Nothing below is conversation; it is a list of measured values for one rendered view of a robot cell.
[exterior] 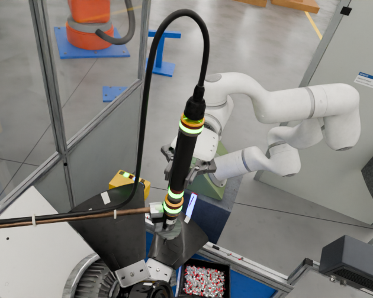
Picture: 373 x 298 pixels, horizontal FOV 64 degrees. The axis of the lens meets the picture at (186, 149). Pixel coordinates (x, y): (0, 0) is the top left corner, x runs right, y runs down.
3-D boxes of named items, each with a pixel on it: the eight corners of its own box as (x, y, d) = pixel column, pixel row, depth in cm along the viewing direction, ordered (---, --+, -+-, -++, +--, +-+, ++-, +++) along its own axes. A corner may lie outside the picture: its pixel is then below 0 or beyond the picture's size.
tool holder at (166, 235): (148, 242, 74) (152, 220, 68) (144, 218, 79) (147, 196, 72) (183, 237, 77) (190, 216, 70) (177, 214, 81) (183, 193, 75)
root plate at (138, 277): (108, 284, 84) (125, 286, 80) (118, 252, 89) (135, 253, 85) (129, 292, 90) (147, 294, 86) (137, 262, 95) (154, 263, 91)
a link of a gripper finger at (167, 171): (179, 162, 69) (167, 181, 64) (166, 157, 70) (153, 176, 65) (180, 152, 67) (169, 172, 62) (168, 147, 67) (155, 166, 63)
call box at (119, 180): (108, 197, 139) (108, 182, 131) (119, 182, 146) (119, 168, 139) (139, 211, 136) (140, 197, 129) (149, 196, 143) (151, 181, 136)
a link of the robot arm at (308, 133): (267, 165, 139) (260, 132, 144) (291, 162, 141) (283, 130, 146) (331, 126, 92) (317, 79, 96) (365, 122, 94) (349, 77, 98)
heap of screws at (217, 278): (181, 297, 126) (182, 294, 124) (185, 265, 136) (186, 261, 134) (225, 305, 127) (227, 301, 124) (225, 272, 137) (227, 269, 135)
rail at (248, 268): (116, 217, 153) (116, 208, 148) (120, 211, 156) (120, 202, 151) (287, 294, 139) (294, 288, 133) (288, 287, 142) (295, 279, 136)
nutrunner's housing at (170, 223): (160, 240, 78) (192, 91, 47) (158, 227, 81) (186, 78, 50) (174, 238, 79) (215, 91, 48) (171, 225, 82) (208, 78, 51)
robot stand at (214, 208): (173, 236, 238) (195, 154, 175) (208, 251, 234) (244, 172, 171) (157, 269, 217) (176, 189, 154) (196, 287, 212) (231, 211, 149)
